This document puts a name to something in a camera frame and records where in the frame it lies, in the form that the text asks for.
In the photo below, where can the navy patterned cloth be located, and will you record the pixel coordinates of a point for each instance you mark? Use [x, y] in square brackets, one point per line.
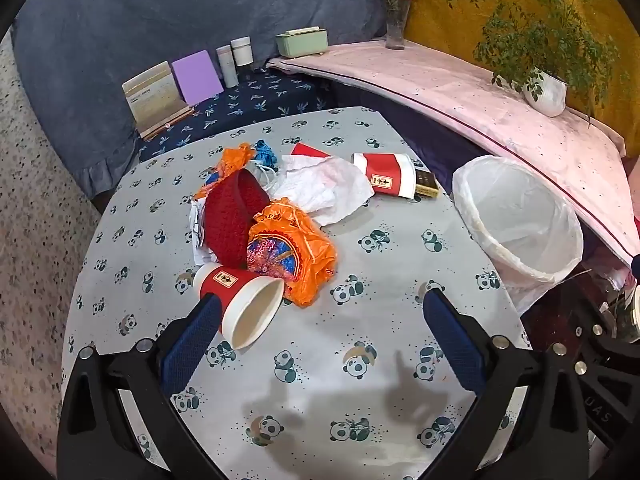
[260, 102]

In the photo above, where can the printed orange plastic bag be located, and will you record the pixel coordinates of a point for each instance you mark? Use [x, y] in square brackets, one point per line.
[310, 260]

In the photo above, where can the plain orange plastic bag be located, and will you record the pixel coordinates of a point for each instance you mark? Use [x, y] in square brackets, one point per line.
[232, 160]

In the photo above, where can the wide white canister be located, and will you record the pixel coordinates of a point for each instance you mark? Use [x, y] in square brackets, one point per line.
[242, 51]

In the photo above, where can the red paper cup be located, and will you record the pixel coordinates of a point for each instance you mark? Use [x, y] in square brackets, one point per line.
[235, 295]
[387, 172]

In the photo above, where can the white paper scrap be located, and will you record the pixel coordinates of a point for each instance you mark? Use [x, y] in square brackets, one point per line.
[197, 240]

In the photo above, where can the bin with white liner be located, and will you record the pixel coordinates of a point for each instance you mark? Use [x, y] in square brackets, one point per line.
[505, 200]

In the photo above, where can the yellow cloth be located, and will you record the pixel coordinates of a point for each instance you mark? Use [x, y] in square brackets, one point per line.
[440, 0]

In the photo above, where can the desk calendar stand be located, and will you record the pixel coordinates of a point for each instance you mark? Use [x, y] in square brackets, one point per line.
[152, 95]

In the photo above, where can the glass vase with flowers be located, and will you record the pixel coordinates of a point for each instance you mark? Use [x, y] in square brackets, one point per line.
[397, 30]

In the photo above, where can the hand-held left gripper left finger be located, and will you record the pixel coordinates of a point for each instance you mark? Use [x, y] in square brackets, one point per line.
[192, 350]

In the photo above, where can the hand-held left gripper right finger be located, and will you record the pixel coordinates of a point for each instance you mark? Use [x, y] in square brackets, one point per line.
[452, 345]

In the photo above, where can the blue wrapper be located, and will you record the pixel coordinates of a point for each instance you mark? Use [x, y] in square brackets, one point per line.
[265, 154]

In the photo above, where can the slim white canister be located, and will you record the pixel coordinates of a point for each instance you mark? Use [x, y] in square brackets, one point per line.
[227, 67]

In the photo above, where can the green tissue box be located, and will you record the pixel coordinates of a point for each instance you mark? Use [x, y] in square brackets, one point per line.
[302, 42]

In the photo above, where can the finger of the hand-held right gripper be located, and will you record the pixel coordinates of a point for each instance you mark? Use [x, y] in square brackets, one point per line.
[595, 345]

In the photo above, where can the grey blue blanket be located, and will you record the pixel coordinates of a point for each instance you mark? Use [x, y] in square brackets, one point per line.
[150, 10]

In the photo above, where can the red knitted pouch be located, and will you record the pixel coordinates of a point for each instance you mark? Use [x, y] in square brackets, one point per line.
[230, 220]

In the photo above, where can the dark purple cloth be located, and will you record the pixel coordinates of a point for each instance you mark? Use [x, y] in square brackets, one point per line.
[425, 130]

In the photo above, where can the purple board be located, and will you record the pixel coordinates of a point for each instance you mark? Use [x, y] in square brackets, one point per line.
[197, 77]

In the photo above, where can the red paper sheet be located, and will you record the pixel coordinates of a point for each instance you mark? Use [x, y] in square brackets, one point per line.
[307, 150]

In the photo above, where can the pink cloth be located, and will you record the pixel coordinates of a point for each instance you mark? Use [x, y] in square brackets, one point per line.
[450, 80]

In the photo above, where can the green plant in white pot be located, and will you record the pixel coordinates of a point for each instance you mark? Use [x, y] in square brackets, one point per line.
[547, 92]

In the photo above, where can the white tissue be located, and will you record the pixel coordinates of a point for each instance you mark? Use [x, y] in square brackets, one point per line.
[325, 185]

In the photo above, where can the panda print tablecloth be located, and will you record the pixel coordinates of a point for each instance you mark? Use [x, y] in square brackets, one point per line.
[350, 240]

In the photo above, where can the black gold cigarette pack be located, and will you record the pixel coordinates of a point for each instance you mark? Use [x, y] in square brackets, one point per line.
[425, 182]

